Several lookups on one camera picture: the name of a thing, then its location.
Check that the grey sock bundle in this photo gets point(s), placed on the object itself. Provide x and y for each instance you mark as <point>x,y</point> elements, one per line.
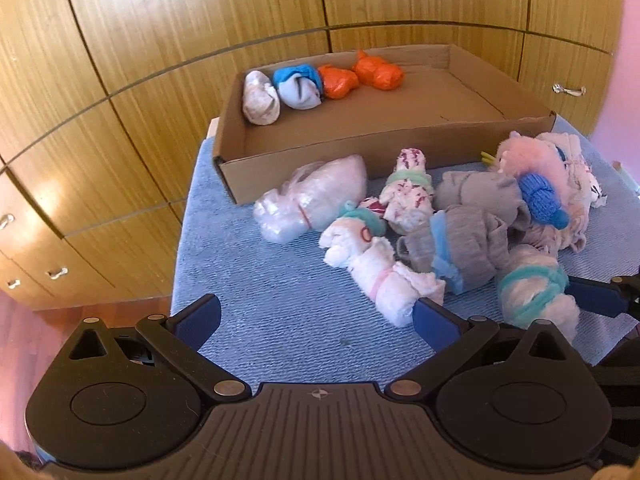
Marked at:
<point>480,192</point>

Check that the red-printed white sock roll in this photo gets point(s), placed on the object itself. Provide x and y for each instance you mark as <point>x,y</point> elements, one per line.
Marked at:
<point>407,195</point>

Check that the white socks pile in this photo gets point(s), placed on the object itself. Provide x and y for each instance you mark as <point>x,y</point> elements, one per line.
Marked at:
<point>580,175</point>

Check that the white fluffy roll green bands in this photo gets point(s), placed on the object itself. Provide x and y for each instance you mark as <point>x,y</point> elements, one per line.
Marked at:
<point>532,290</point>

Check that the orange sock bundle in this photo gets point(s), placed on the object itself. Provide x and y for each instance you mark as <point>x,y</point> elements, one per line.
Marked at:
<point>337,82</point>
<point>377,72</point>

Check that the small yellow object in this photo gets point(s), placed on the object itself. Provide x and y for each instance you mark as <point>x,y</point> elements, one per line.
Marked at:
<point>489,157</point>

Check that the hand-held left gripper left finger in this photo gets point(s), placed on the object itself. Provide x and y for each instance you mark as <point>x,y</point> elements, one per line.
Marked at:
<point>200,322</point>

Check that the white sock roll pink band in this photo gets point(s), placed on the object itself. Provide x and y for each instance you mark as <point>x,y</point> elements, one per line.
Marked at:
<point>390,285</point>

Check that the white sock bundle green cuff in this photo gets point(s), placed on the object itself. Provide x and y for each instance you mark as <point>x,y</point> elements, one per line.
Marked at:
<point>347,240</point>

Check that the grey sock roll blue band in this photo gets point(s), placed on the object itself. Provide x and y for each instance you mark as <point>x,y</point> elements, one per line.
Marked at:
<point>457,250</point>

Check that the blue towel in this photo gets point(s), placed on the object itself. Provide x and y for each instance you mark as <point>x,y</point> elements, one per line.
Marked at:
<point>270,300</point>

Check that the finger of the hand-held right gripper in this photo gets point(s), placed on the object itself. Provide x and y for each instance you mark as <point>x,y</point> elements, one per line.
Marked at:
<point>622,352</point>
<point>592,295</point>

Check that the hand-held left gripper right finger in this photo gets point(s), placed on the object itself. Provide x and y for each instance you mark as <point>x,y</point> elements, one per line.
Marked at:
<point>435,324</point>

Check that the wooden wardrobe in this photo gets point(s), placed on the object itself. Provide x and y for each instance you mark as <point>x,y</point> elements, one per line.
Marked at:
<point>150,60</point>

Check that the cardboard box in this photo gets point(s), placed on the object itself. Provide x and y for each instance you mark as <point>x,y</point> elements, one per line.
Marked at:
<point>380,110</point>

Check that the pink fluffy and blue socks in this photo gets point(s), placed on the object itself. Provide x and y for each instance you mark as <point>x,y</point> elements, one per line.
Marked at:
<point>537,195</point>

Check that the blue and white sock bundle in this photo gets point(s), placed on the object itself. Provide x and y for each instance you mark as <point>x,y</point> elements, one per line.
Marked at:
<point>297,87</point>

